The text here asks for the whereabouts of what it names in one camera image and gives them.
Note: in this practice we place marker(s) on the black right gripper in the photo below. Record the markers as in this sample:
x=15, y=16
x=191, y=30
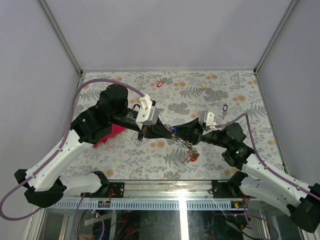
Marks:
x=190, y=131

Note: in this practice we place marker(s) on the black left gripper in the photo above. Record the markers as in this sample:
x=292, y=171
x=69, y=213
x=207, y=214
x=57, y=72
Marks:
x=157, y=130

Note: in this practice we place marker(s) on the large metal keyring with keys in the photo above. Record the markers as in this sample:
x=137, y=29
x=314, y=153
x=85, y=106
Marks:
x=192, y=153

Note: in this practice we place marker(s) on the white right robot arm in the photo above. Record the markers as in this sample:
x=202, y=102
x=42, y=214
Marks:
x=258, y=178

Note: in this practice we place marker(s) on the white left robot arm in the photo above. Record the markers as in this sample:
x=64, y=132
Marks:
x=47, y=185

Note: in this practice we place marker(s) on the black tag with key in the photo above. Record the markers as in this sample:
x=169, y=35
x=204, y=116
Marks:
x=224, y=111

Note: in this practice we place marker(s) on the crumpled pink cloth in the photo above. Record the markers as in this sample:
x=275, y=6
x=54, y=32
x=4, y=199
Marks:
x=116, y=129

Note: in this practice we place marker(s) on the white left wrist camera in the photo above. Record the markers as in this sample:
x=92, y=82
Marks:
x=148, y=114

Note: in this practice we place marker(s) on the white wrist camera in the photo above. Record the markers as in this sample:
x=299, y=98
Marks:
x=148, y=114
x=207, y=120

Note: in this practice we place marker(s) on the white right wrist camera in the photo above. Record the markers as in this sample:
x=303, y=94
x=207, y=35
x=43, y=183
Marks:
x=207, y=120

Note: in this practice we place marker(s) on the aluminium front rail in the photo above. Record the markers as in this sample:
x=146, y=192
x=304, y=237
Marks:
x=194, y=195

